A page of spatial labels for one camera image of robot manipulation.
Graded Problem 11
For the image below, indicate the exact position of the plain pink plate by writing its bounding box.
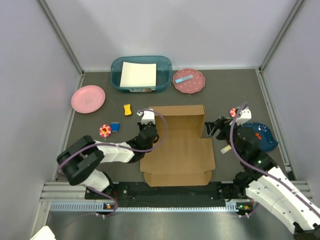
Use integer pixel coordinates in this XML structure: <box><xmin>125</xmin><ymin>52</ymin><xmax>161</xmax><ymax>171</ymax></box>
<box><xmin>71</xmin><ymin>85</ymin><xmax>106</xmax><ymax>114</ymax></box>

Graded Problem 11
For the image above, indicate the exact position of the yellow bone-shaped eraser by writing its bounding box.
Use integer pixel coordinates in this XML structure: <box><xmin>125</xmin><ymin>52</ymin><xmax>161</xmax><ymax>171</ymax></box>
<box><xmin>123</xmin><ymin>104</ymin><xmax>132</xmax><ymax>116</ymax></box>

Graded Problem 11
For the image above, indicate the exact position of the white paper sheet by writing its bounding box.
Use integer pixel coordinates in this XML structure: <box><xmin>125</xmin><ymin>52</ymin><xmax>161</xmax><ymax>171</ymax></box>
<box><xmin>119</xmin><ymin>62</ymin><xmax>157</xmax><ymax>88</ymax></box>

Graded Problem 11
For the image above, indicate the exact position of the brown cardboard box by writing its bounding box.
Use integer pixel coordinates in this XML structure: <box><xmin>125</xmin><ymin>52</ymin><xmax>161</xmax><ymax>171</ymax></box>
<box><xmin>139</xmin><ymin>105</ymin><xmax>216</xmax><ymax>187</ymax></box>

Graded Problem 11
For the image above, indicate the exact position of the pink flower toy left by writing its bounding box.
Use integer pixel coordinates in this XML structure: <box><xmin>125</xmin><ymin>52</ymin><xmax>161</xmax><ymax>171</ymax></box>
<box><xmin>99</xmin><ymin>124</ymin><xmax>112</xmax><ymax>138</ymax></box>

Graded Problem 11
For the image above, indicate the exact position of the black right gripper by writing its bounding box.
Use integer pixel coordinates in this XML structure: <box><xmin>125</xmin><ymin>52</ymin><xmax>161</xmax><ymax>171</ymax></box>
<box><xmin>204</xmin><ymin>116</ymin><xmax>245</xmax><ymax>158</ymax></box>

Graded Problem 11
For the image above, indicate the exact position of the pale yellow highlighter pen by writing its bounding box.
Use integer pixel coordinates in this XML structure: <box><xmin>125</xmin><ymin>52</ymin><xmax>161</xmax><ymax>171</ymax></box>
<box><xmin>220</xmin><ymin>145</ymin><xmax>232</xmax><ymax>154</ymax></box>

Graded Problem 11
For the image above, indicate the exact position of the light blue chalk stick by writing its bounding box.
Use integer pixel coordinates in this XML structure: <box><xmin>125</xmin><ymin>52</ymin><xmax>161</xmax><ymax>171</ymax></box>
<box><xmin>174</xmin><ymin>74</ymin><xmax>194</xmax><ymax>84</ymax></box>

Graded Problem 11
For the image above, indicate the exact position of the dark blue leaf plate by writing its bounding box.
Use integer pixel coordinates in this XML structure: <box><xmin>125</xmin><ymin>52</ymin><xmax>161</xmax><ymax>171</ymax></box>
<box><xmin>242</xmin><ymin>122</ymin><xmax>279</xmax><ymax>152</ymax></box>

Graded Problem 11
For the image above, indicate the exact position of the teal plastic basin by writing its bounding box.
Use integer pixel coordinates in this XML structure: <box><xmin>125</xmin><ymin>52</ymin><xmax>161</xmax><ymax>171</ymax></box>
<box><xmin>109</xmin><ymin>55</ymin><xmax>173</xmax><ymax>93</ymax></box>

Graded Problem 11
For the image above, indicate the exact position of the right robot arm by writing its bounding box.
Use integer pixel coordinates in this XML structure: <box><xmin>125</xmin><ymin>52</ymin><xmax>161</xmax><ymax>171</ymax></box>
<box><xmin>205</xmin><ymin>117</ymin><xmax>320</xmax><ymax>240</ymax></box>

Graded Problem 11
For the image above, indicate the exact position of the white object bottom corner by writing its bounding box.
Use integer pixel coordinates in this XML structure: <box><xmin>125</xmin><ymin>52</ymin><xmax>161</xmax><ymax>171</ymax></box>
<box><xmin>30</xmin><ymin>225</ymin><xmax>56</xmax><ymax>240</ymax></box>

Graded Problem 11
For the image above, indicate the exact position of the orange crab toy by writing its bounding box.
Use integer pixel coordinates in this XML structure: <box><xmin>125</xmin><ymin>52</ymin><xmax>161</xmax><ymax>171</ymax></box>
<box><xmin>255</xmin><ymin>132</ymin><xmax>262</xmax><ymax>140</ymax></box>

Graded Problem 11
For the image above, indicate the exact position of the blue eraser block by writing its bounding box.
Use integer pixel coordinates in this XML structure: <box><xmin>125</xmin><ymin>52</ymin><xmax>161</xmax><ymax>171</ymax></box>
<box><xmin>110</xmin><ymin>122</ymin><xmax>120</xmax><ymax>132</ymax></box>

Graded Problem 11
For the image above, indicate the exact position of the pink flower toy right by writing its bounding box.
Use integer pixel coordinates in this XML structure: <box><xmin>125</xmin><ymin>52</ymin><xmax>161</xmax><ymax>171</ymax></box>
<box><xmin>229</xmin><ymin>108</ymin><xmax>237</xmax><ymax>118</ymax></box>

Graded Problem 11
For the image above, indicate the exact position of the grey slotted cable duct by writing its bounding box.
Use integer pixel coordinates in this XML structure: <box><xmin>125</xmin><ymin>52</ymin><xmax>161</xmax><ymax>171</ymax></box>
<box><xmin>50</xmin><ymin>201</ymin><xmax>254</xmax><ymax>213</ymax></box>

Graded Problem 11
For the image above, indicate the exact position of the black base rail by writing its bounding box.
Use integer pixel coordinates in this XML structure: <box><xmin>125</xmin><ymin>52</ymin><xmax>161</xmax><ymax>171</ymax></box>
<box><xmin>84</xmin><ymin>181</ymin><xmax>253</xmax><ymax>202</ymax></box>

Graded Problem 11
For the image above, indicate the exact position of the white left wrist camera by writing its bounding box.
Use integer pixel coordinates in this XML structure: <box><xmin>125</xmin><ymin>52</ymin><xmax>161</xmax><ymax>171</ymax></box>
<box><xmin>137</xmin><ymin>108</ymin><xmax>156</xmax><ymax>125</ymax></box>

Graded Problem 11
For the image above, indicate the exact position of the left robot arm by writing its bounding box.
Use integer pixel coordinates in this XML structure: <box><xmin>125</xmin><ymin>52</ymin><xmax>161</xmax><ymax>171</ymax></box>
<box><xmin>56</xmin><ymin>122</ymin><xmax>159</xmax><ymax>199</ymax></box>

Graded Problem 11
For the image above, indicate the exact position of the pink dotted plate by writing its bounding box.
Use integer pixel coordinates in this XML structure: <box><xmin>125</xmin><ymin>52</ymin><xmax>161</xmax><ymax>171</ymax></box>
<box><xmin>172</xmin><ymin>68</ymin><xmax>206</xmax><ymax>95</ymax></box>

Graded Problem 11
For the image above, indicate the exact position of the pink flower toy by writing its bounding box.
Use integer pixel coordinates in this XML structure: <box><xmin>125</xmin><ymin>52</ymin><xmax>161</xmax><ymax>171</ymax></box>
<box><xmin>229</xmin><ymin>108</ymin><xmax>237</xmax><ymax>118</ymax></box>
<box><xmin>99</xmin><ymin>124</ymin><xmax>112</xmax><ymax>138</ymax></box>

